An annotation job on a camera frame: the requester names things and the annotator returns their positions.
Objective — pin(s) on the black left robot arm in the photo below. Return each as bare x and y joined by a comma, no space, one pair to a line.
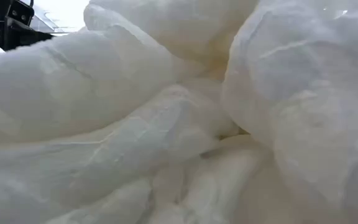
8,28

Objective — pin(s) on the white cloth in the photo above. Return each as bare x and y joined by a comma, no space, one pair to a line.
179,124

